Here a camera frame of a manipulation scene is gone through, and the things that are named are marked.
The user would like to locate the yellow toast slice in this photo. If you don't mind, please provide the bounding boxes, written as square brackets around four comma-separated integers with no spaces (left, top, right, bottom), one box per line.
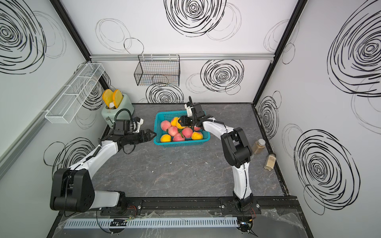
[102,89,114,107]
[112,89,123,109]

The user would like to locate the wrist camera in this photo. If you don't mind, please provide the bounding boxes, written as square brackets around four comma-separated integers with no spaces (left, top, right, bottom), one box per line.
[133,117,144,133]
[185,102,193,118]

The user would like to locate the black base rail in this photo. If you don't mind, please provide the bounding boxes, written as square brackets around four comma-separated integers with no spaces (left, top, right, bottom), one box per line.
[59,196,301,216]

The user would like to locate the left yellow toast slice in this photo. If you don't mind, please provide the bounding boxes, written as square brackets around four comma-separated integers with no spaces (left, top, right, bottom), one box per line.
[102,89,114,107]

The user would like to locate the teal plastic basket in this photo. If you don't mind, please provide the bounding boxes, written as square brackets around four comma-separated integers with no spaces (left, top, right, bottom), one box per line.
[153,110,211,148]

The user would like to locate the yellow peach with red blush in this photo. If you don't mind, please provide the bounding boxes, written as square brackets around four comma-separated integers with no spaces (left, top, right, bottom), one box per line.
[176,122,186,130]

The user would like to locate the beige spice jar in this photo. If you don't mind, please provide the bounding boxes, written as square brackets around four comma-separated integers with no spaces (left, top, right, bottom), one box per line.
[264,153,276,171]

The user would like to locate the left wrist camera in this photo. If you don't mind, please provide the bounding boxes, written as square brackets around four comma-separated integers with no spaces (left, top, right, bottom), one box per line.
[133,117,144,133]

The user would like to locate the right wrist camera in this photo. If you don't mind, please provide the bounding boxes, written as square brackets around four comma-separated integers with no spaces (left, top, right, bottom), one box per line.
[185,102,193,118]

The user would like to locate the white wire wall shelf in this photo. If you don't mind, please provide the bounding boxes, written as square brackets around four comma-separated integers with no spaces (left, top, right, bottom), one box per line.
[45,63,105,124]

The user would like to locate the mint green toaster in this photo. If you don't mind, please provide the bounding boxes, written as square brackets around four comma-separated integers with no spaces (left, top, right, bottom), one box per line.
[101,93,135,128]

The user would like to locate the black wire wall basket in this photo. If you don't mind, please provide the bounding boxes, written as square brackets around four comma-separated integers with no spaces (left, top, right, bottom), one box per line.
[134,54,181,86]

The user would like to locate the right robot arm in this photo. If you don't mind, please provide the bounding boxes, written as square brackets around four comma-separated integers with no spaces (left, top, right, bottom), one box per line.
[179,99,253,211]

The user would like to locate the right yellow toast slice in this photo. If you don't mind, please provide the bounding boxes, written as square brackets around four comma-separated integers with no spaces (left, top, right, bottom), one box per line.
[112,89,123,109]

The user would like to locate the brown spice jar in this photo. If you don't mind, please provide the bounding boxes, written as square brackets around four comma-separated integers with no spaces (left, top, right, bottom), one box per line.
[252,139,266,154]

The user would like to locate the white slotted cable duct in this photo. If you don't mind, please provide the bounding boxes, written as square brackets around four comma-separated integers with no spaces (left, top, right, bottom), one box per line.
[63,217,239,230]

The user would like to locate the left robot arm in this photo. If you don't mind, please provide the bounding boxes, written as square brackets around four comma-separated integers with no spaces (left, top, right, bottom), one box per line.
[50,118,157,213]

